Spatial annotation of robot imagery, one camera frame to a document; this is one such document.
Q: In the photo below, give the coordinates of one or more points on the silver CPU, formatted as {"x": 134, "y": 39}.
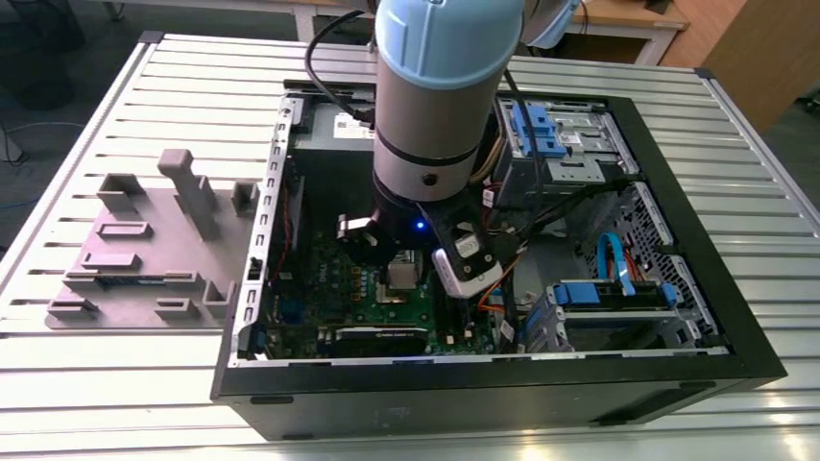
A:
{"x": 402, "y": 277}

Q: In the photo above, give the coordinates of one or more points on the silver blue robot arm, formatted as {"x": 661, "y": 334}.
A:
{"x": 436, "y": 120}

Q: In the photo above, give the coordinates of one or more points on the grey power supply unit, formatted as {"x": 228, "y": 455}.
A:
{"x": 326, "y": 182}

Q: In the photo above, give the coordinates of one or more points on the green motherboard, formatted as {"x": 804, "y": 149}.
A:
{"x": 333, "y": 307}

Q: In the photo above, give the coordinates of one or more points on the black RAM slot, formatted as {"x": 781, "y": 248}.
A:
{"x": 469, "y": 322}
{"x": 452, "y": 322}
{"x": 444, "y": 322}
{"x": 461, "y": 322}

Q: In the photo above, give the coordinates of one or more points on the black graphics card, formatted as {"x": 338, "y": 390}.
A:
{"x": 377, "y": 338}

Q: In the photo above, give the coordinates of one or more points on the blue board connector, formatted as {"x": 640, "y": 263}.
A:
{"x": 292, "y": 312}

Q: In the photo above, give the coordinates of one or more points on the blue drive bay latch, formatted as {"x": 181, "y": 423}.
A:
{"x": 544, "y": 139}

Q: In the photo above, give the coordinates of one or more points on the hard disk in blue carrier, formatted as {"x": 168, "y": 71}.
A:
{"x": 576, "y": 294}

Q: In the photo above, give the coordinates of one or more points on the metal drive bay cage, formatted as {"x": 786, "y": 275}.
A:
{"x": 576, "y": 173}

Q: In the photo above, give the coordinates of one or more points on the black PC case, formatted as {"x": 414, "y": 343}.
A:
{"x": 448, "y": 403}

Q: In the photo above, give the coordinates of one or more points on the grey parts rack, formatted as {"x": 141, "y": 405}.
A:
{"x": 160, "y": 240}

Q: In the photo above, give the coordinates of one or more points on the metal disk bay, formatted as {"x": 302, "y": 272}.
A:
{"x": 621, "y": 315}

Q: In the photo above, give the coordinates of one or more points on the green RAM stick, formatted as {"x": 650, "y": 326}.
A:
{"x": 128, "y": 280}

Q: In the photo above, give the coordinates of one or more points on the wooden desk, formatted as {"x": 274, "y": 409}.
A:
{"x": 640, "y": 21}

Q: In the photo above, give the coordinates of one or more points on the black office chair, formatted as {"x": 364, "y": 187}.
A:
{"x": 38, "y": 72}

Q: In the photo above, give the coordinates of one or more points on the wooden cabinet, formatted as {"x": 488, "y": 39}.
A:
{"x": 756, "y": 57}

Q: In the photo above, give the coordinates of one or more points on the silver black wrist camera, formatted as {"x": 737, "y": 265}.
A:
{"x": 354, "y": 228}

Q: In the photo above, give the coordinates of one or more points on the white desk frame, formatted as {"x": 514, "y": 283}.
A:
{"x": 304, "y": 26}

